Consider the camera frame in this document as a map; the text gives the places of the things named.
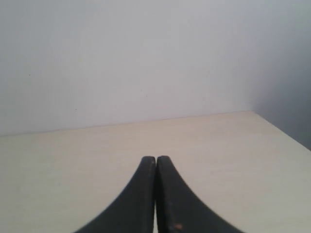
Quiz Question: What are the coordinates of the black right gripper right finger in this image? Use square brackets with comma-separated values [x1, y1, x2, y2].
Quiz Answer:
[155, 156, 241, 233]

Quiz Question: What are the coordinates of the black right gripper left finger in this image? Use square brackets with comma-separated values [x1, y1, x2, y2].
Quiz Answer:
[77, 156, 156, 233]

